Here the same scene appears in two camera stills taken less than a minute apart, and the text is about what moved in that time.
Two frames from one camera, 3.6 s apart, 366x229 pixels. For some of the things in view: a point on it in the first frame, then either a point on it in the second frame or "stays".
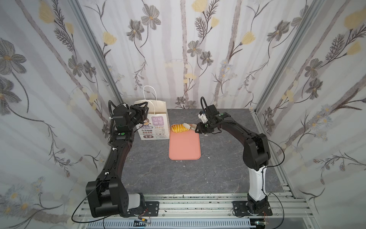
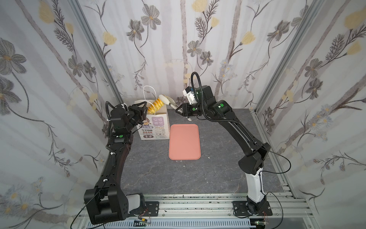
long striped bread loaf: x=178 y=128 → x=156 y=106
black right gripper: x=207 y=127 → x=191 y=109
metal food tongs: x=191 y=126 → x=169 y=101
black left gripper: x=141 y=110 stays
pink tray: x=184 y=145 stays
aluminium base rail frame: x=283 y=211 stays
